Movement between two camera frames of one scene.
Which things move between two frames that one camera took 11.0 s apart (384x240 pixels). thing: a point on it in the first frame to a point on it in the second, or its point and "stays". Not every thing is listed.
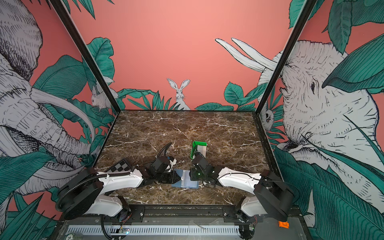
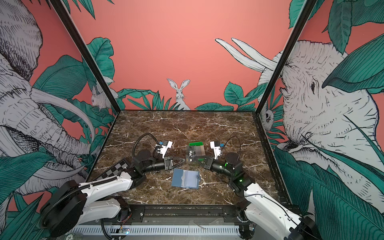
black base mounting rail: x=183 y=213 stays
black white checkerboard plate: x=122 y=166 stays
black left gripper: x=173 y=177 to x=170 y=158
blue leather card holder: x=185 y=181 stays
